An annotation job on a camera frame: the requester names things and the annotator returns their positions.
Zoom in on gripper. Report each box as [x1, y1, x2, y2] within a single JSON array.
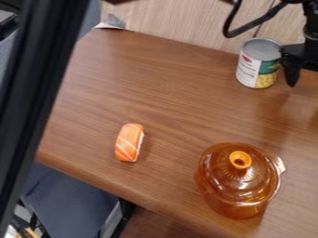
[[278, 41, 318, 88]]

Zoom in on silver can with corn label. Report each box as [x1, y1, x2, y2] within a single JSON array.
[[234, 37, 284, 90]]

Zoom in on amber pot with lid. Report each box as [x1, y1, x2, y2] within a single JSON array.
[[193, 141, 288, 220]]

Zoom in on orange salmon sushi toy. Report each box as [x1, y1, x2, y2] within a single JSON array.
[[113, 122, 147, 164]]

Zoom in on black metal post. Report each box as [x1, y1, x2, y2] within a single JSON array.
[[0, 0, 92, 238]]

